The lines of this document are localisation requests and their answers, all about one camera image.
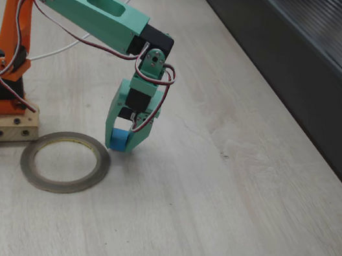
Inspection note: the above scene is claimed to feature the blue cube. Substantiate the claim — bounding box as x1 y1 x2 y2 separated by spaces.
108 127 132 154

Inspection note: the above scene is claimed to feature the wooden block with screw holes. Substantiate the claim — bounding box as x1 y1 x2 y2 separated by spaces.
0 99 45 150

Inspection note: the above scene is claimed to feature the ribbed translucent desk partition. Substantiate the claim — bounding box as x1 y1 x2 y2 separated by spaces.
152 0 342 212

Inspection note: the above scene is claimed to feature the grey tape ring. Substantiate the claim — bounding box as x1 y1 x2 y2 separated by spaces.
16 124 115 202

